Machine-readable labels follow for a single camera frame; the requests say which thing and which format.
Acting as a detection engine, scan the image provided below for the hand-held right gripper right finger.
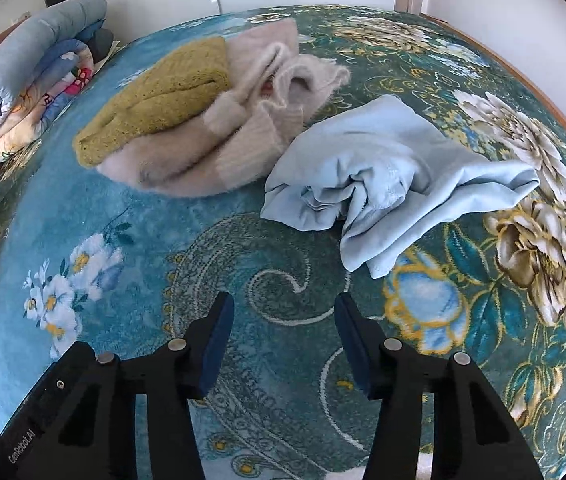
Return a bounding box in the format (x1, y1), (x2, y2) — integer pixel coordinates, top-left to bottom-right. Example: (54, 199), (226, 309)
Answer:
(335, 292), (546, 480)

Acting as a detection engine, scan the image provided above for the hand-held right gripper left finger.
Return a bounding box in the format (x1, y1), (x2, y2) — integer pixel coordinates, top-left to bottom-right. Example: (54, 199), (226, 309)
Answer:
(18, 291), (236, 480)

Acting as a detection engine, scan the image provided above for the light blue garment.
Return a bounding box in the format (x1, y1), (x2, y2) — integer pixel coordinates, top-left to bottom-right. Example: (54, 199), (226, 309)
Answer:
(260, 94), (541, 280)

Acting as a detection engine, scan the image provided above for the teal floral blanket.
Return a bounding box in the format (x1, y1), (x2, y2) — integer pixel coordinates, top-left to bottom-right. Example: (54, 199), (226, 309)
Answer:
(0, 4), (566, 480)

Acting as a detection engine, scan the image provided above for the pink fuzzy sweater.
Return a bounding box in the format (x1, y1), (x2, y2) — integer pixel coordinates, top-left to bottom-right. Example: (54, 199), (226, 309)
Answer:
(99, 17), (353, 198)

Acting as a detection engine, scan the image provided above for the mustard knitted sweater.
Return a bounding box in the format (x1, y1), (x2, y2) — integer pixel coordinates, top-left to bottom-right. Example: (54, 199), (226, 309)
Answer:
(73, 36), (234, 170)

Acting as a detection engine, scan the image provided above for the floral folded quilt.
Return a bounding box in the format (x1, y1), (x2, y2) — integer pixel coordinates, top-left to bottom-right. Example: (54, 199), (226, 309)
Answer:
(0, 37), (96, 163)

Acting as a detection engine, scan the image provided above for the dark grey cloth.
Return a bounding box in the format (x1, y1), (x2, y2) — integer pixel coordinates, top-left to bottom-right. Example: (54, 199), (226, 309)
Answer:
(89, 29), (114, 63)

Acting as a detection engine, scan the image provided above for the light blue folded quilt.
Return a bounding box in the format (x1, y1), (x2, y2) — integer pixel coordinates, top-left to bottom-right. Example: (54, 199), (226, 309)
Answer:
(0, 0), (108, 155)

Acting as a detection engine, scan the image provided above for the wooden bed frame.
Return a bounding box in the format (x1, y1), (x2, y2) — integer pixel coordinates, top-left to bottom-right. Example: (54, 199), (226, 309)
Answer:
(426, 12), (566, 161)

